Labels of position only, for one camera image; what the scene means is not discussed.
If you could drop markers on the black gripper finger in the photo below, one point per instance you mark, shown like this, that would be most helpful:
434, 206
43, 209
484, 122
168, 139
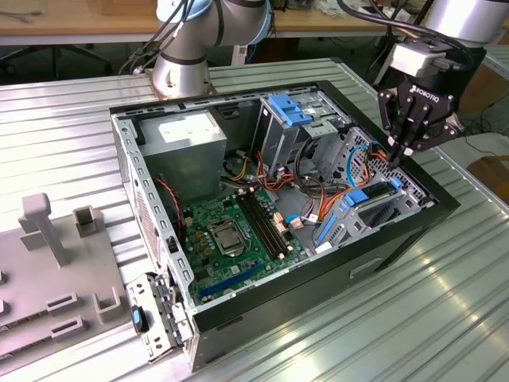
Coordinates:
387, 115
441, 133

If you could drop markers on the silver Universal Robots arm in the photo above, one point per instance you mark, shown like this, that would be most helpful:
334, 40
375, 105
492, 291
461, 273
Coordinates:
179, 75

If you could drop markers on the grey disk bay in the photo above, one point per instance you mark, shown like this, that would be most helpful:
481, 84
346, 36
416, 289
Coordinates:
409, 199

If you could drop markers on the black metal pole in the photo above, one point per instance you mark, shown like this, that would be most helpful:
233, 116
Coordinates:
382, 67

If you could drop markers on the brown cardboard box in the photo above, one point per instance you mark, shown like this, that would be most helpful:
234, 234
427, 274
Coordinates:
491, 175

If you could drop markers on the blue plastic drive latch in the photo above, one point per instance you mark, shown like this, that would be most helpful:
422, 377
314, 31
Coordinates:
299, 118
280, 104

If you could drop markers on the grey optical drive cage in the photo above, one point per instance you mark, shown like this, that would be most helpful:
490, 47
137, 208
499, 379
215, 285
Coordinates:
278, 139

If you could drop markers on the black RAM slot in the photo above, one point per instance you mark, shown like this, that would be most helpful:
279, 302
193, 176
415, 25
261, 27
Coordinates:
269, 227
259, 227

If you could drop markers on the black open PC case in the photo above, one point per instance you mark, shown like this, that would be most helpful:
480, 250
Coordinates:
318, 286

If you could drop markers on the CPU socket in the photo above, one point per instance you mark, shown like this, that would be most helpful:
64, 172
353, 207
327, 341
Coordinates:
224, 240

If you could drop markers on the grey power supply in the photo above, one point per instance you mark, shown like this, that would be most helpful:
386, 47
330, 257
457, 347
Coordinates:
187, 167

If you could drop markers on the green motherboard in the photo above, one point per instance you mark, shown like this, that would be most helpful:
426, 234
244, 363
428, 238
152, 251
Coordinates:
222, 270

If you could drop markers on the blue expansion slot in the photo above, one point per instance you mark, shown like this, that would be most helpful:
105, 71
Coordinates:
228, 282

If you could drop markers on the black case fan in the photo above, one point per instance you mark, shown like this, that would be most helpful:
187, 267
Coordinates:
175, 211

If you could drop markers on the black latch with blue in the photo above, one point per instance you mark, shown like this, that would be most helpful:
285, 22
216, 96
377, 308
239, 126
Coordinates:
138, 318

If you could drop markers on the wooden desk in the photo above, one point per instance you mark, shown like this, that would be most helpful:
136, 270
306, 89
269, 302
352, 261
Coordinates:
59, 28

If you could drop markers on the grey parts rack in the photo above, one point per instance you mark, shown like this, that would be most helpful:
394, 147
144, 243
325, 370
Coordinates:
40, 278

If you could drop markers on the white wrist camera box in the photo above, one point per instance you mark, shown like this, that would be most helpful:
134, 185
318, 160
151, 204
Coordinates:
413, 59

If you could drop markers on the aluminium frame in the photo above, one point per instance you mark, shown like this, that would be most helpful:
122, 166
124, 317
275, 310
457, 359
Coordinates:
499, 59

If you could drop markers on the grey card retention bracket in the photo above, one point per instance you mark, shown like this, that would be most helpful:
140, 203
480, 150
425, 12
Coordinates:
137, 286

